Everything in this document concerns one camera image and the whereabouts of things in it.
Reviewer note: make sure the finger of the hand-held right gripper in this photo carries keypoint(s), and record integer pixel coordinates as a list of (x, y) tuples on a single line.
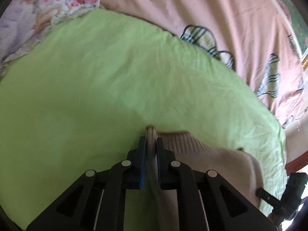
[(267, 196)]

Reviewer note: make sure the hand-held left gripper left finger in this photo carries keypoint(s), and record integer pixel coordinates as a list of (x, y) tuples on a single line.
[(143, 164)]

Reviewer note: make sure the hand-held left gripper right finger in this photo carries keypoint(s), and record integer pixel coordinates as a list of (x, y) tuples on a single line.
[(158, 164)]

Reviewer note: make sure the beige knit sweater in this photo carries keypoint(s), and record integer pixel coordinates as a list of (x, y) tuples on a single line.
[(228, 163)]

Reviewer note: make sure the light green bed sheet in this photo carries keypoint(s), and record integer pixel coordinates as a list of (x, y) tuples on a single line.
[(96, 89)]

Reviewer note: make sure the pink heart print quilt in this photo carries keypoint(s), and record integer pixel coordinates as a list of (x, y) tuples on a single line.
[(192, 9)]

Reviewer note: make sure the pastel floral blanket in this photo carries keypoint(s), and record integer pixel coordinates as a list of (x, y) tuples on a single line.
[(24, 16)]

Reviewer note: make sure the wooden bed frame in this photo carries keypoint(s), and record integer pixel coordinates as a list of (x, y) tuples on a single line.
[(298, 163)]

